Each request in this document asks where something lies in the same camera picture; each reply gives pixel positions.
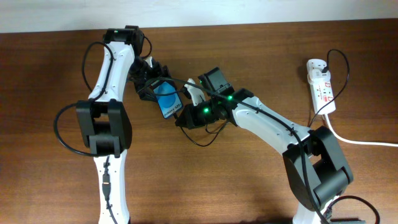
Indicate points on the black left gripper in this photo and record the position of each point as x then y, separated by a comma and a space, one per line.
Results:
161, 73

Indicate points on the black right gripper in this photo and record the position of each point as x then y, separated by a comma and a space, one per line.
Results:
185, 115

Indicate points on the blue Galaxy smartphone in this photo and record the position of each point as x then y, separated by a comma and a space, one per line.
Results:
168, 100

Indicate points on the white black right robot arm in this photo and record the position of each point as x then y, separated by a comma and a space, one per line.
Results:
317, 170

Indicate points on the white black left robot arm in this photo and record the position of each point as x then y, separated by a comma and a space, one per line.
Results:
104, 123

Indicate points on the white USB charger adapter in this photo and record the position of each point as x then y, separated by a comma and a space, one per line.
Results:
315, 73

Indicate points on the white power strip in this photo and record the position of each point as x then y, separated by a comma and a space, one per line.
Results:
322, 98

